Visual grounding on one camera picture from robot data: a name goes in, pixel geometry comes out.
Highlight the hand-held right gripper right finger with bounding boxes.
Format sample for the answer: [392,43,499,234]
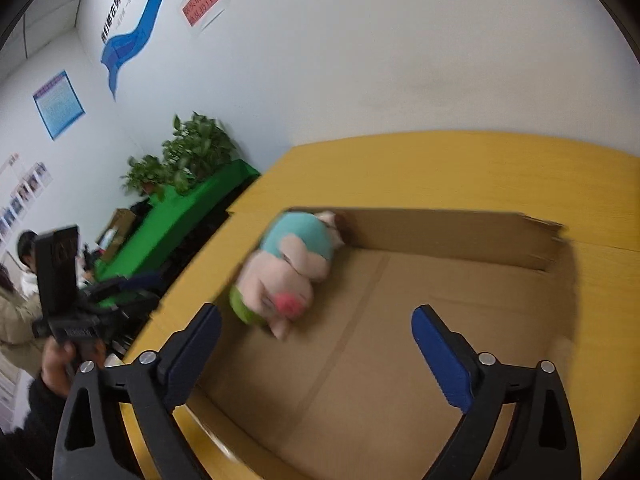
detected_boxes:
[411,304,583,480]

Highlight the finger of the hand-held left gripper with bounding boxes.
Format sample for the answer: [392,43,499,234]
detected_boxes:
[97,294,162,333]
[77,271,165,303]

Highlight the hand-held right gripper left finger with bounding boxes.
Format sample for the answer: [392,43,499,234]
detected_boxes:
[52,304,222,480]

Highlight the brown cardboard box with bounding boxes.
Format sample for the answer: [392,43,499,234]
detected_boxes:
[192,206,581,480]

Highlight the pink pig plush toy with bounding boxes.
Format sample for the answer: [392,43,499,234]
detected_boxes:
[229,210,348,342]

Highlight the person's left forearm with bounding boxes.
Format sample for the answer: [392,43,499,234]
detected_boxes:
[0,376,68,480]

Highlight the person's left hand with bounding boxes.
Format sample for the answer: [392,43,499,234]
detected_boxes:
[40,339,108,397]

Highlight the small cardboard carton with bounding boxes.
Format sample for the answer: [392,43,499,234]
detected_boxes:
[96,208,137,262]

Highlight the green cloth covered table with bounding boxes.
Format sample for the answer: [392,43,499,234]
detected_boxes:
[94,160,262,308]

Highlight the small potted green plant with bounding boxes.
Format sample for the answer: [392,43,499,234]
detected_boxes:
[121,154,169,202]

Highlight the large potted green plant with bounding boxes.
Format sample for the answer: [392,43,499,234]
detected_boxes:
[161,112,239,195]

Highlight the row of wall photos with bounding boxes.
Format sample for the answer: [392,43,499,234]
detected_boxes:
[0,156,54,247]

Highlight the blue framed wall poster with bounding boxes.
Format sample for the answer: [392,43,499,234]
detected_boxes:
[32,70,86,141]

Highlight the blue ribbon wall decal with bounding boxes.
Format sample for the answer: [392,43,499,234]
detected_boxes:
[99,0,192,104]

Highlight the red paper wall notice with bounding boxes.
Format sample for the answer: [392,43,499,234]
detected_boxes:
[179,0,224,37]

